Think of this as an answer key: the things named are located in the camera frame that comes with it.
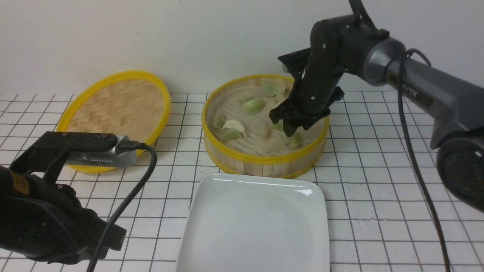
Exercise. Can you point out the yellow rimmed bamboo steamer lid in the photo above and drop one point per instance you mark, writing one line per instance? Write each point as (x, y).
(132, 103)

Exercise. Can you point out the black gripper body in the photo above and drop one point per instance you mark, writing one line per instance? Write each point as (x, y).
(312, 94)

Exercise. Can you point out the yellow rimmed bamboo steamer basket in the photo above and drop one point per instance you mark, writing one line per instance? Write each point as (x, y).
(246, 156)

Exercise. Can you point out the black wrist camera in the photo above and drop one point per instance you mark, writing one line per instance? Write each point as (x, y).
(294, 63)

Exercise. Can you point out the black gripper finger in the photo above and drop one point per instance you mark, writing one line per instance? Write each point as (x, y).
(290, 126)

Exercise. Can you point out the white rectangular ceramic plate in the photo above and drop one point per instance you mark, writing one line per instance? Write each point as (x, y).
(240, 223)

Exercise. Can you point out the green dumpling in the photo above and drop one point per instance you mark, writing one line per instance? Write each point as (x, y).
(274, 90)
(230, 135)
(253, 106)
(218, 121)
(294, 141)
(279, 126)

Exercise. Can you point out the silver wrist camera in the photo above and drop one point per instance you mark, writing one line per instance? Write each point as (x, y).
(55, 149)

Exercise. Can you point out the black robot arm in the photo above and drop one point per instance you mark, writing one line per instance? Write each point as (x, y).
(45, 221)
(352, 44)

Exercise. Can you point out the pinkish white dumpling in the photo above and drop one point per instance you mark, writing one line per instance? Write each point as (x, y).
(277, 145)

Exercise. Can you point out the green dumpling back top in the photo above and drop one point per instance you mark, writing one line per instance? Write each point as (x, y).
(274, 90)

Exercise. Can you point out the pale pink dumpling centre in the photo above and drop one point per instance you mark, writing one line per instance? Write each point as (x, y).
(263, 132)

